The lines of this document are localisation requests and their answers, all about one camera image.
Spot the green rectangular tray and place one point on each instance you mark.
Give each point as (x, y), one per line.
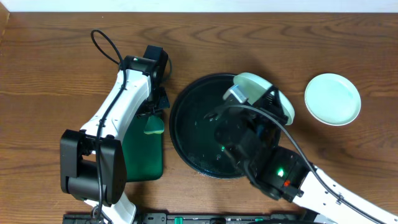
(143, 153)

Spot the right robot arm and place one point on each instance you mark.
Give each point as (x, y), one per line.
(291, 176)

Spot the green sponge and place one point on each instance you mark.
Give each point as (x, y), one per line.
(154, 125)

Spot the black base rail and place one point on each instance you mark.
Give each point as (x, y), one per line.
(163, 218)

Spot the round black serving tray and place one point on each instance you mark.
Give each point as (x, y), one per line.
(192, 130)

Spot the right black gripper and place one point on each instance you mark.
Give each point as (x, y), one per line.
(275, 109)

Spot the light green plate front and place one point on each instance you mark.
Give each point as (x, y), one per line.
(246, 80)

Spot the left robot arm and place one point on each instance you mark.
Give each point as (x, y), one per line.
(92, 164)

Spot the light green plate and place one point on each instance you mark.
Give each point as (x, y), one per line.
(332, 99)
(246, 80)

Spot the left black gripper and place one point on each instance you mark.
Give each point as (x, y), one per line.
(157, 104)

